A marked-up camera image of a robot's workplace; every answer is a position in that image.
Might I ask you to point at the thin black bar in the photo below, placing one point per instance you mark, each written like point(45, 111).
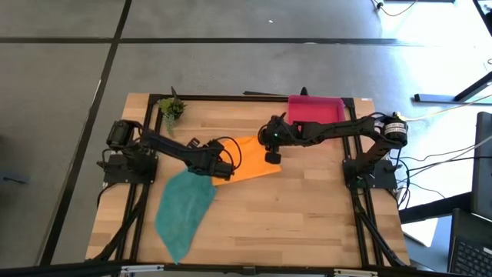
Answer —
point(265, 93)

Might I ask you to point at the black desk leg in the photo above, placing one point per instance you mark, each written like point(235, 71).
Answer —
point(442, 98)

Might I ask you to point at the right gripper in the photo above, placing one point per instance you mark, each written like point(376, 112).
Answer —
point(280, 136)

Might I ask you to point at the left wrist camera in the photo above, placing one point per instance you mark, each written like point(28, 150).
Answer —
point(193, 143)

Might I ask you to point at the white power strip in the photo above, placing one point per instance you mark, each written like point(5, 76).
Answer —
point(396, 114)

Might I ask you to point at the black rig crossbeam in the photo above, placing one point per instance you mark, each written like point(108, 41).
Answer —
point(207, 270)

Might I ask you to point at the dark desk monitor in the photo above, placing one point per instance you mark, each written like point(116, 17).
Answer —
point(482, 165)

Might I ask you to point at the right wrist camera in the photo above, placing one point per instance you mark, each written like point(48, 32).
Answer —
point(273, 157)

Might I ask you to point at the black laptop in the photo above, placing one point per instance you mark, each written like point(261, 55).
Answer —
point(473, 250)

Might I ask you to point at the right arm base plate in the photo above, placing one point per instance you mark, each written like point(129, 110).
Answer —
point(380, 175)

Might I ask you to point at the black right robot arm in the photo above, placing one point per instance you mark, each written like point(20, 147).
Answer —
point(346, 129)

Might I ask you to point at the green potted plant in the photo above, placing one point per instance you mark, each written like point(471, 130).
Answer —
point(171, 109)

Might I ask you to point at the teal microfiber towel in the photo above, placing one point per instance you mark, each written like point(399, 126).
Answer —
point(180, 211)

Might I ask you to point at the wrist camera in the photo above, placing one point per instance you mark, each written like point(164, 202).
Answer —
point(273, 157)
point(193, 143)

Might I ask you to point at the white paper sheet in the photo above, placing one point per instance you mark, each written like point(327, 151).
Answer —
point(421, 231)

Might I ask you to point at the black post stub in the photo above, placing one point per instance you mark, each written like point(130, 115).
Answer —
point(304, 91)

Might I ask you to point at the black aluminium table frame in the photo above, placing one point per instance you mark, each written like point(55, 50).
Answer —
point(230, 97)

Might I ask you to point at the black side desk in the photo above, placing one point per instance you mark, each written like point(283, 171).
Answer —
point(434, 205)

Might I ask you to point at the orange microfiber towel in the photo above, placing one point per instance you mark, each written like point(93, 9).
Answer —
point(253, 161)

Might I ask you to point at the silver bracket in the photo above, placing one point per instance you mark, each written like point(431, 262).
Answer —
point(142, 268)
point(355, 273)

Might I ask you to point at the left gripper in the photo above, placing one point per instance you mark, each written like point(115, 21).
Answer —
point(207, 159)

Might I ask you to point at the pink plastic basket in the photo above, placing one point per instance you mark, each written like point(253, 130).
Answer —
point(315, 109)

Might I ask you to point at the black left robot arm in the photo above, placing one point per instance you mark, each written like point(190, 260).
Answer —
point(169, 148)

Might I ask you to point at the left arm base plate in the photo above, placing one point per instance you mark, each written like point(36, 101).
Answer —
point(115, 173)

